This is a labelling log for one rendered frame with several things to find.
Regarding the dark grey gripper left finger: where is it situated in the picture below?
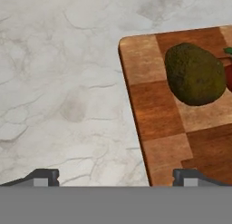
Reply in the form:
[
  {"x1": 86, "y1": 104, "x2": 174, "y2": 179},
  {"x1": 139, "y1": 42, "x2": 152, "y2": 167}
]
[{"x1": 0, "y1": 169, "x2": 60, "y2": 188}]

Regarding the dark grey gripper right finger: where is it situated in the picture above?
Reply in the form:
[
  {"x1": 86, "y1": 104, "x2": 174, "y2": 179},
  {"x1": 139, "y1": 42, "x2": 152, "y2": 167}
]
[{"x1": 172, "y1": 169, "x2": 232, "y2": 188}]

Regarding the wooden checkered cutting board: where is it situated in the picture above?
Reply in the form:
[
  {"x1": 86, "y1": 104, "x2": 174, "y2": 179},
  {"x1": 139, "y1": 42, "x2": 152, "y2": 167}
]
[{"x1": 118, "y1": 24, "x2": 232, "y2": 188}]

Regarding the dark green avocado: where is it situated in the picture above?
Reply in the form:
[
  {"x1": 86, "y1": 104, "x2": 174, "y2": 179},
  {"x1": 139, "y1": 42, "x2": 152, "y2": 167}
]
[{"x1": 164, "y1": 42, "x2": 227, "y2": 107}]

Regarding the red tomato with green stem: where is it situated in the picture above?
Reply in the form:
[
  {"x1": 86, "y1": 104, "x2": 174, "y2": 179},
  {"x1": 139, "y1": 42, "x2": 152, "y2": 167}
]
[{"x1": 222, "y1": 46, "x2": 232, "y2": 93}]

